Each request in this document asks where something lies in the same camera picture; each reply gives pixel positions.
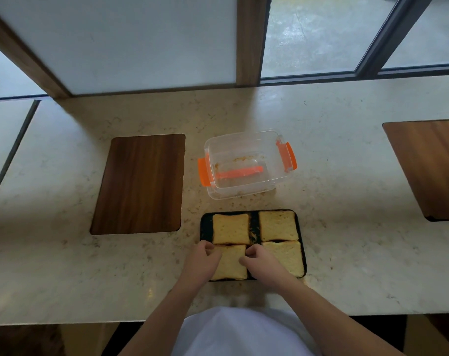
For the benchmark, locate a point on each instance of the person's right hand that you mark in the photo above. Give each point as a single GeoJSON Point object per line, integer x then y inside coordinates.
{"type": "Point", "coordinates": [267, 268]}

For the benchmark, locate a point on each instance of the person's left hand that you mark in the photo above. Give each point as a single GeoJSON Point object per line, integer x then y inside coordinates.
{"type": "Point", "coordinates": [199, 266]}

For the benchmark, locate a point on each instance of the person's right fingers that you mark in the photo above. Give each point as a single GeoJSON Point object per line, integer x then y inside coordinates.
{"type": "Point", "coordinates": [249, 255]}

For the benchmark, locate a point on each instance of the person's left fingers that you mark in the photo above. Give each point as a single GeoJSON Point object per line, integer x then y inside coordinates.
{"type": "Point", "coordinates": [213, 251]}

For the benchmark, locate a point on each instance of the yellow bread slice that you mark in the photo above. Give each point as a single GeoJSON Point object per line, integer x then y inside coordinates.
{"type": "Point", "coordinates": [230, 265]}
{"type": "Point", "coordinates": [230, 228]}
{"type": "Point", "coordinates": [289, 257]}
{"type": "Point", "coordinates": [278, 225]}

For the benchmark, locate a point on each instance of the person's right forearm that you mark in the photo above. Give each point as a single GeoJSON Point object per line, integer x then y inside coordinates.
{"type": "Point", "coordinates": [328, 322]}

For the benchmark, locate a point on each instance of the person's left forearm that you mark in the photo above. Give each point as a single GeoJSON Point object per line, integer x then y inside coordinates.
{"type": "Point", "coordinates": [159, 322]}

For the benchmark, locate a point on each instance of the black baking tray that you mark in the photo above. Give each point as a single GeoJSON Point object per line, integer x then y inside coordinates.
{"type": "Point", "coordinates": [254, 228]}

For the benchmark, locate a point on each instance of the person's white shirt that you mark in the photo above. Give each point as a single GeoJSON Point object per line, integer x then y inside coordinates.
{"type": "Point", "coordinates": [239, 333]}

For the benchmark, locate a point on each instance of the orange plastic bar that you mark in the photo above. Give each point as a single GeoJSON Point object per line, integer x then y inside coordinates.
{"type": "Point", "coordinates": [239, 173]}

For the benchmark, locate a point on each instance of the dark wooden board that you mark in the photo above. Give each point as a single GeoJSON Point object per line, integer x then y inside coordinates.
{"type": "Point", "coordinates": [139, 185]}

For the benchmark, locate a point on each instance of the clear container with orange clips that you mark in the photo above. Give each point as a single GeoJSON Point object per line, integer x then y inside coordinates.
{"type": "Point", "coordinates": [246, 151]}

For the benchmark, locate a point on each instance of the light brown wooden board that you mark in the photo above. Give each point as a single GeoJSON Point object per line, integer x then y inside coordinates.
{"type": "Point", "coordinates": [428, 166]}

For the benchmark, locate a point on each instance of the slanted wooden beam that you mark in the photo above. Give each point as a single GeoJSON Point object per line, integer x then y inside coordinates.
{"type": "Point", "coordinates": [28, 57]}

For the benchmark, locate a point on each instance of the wooden post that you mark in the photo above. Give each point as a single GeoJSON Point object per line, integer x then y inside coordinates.
{"type": "Point", "coordinates": [251, 40]}

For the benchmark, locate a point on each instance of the dark window frame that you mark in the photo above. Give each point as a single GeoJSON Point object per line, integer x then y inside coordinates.
{"type": "Point", "coordinates": [380, 44]}

